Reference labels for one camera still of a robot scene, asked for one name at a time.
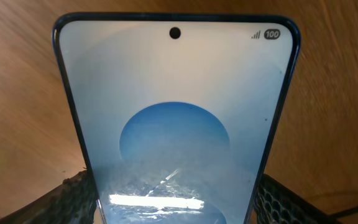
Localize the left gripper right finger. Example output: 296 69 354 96
254 174 339 224

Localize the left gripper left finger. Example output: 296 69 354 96
0 170 97 224

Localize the blue Galaxy smartphone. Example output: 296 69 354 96
52 12 301 223

